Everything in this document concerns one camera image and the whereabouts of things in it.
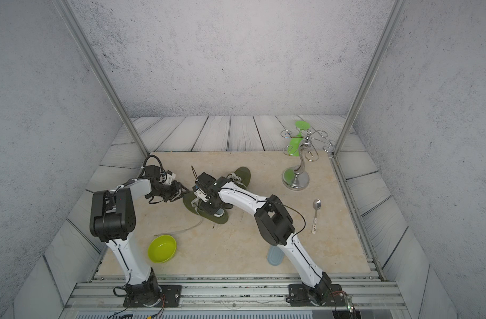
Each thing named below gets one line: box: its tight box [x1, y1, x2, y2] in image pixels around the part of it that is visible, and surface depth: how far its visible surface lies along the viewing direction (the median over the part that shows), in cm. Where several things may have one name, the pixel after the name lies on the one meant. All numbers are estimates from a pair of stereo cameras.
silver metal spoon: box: [312, 198, 323, 235], surface depth 98 cm
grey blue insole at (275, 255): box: [266, 244, 285, 266], surface depth 84 cm
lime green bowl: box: [147, 234, 177, 264], surface depth 84 cm
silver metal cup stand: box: [280, 128, 336, 191], surface depth 104 cm
